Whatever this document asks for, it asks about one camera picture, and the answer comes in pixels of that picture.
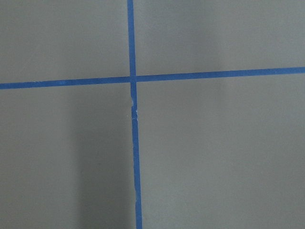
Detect blue tape grid lines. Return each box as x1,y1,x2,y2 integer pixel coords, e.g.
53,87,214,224
0,0,305,229

